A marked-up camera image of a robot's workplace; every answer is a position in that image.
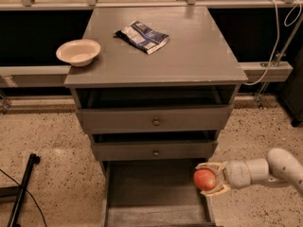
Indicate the white paper bowl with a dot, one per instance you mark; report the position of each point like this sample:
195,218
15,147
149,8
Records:
78,53

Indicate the black metal stand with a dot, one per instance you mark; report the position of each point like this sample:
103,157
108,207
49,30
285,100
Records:
19,190

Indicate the grey wooden drawer cabinet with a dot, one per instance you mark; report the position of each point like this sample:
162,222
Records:
196,68

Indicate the brass middle drawer knob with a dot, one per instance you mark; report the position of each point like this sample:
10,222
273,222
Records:
155,153

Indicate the brass top drawer knob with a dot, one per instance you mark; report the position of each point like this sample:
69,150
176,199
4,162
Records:
156,121

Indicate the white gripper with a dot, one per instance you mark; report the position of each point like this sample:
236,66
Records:
235,173

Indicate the red apple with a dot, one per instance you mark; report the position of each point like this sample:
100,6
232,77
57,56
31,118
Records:
204,179

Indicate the grey top drawer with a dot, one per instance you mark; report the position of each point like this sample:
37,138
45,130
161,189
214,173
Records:
133,120

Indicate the brass drawer knob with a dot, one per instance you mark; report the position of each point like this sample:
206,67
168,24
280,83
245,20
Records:
155,153
156,121

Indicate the grey middle drawer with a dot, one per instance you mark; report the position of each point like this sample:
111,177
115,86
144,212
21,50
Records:
143,150

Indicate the blue white chip bag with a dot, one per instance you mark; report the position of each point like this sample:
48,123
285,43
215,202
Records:
142,37

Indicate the grey open bottom drawer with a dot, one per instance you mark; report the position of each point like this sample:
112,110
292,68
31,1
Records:
157,193

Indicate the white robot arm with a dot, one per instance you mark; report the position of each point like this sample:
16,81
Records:
278,169

